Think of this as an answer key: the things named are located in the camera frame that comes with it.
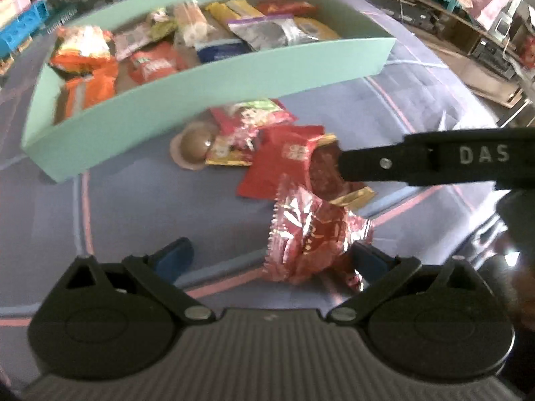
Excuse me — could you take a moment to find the grey purple zip packet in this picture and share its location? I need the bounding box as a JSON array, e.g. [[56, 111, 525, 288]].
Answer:
[[228, 13, 311, 51]]

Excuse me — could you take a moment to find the pink box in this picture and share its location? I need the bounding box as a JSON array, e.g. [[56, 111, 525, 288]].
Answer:
[[470, 0, 517, 28]]

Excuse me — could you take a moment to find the brown pudding cup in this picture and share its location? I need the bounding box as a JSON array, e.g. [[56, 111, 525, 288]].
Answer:
[[169, 122, 219, 172]]

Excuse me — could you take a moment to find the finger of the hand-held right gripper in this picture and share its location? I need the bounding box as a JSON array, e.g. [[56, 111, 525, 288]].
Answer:
[[336, 129, 535, 187]]

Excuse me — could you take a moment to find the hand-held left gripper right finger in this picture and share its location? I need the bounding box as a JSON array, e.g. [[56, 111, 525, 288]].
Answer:
[[326, 242, 488, 326]]

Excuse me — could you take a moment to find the blue and pink toy train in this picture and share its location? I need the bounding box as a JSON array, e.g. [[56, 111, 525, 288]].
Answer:
[[0, 0, 49, 57]]

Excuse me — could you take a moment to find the flat orange snack packet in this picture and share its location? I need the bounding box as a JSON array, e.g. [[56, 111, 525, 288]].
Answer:
[[63, 60, 120, 120]]

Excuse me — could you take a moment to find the shiny red foil packet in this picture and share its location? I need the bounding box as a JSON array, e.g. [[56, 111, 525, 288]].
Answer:
[[262, 173, 375, 294]]

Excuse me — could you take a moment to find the orange yellow snack packet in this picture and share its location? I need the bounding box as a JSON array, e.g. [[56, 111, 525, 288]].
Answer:
[[293, 16, 342, 43]]

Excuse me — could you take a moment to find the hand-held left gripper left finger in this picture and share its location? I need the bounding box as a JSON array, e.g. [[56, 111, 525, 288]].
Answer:
[[63, 236, 216, 326]]

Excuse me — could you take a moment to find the blue and white snack packet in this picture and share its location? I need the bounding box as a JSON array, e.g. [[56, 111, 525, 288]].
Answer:
[[196, 38, 254, 66]]

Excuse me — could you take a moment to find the wooden shelf with electronics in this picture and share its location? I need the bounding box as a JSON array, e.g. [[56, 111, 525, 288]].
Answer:
[[368, 0, 535, 111]]

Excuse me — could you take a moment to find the long red snack packet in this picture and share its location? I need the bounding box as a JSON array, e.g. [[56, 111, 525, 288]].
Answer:
[[255, 0, 318, 17]]

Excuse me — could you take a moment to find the teal cardboard box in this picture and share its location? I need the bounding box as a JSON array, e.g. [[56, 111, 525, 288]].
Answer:
[[21, 0, 398, 184]]

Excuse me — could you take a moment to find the blue plaid blanket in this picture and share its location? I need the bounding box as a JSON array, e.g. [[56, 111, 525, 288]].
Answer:
[[0, 0, 517, 345]]

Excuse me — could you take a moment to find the red snack packet white label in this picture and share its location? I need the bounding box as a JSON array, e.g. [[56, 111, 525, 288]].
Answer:
[[127, 42, 187, 87]]

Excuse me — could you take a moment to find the red snack packet gold trim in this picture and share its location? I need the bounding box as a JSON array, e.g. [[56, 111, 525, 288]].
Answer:
[[237, 124, 377, 208]]

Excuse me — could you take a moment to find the yellow edged snack packet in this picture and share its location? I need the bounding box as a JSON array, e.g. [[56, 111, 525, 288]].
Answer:
[[205, 136, 256, 168]]

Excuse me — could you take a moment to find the green toy box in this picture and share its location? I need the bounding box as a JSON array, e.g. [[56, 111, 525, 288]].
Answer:
[[42, 0, 81, 35]]

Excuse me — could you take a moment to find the pink and green snack packet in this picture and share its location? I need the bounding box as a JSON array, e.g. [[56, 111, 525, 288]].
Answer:
[[209, 99, 298, 152]]

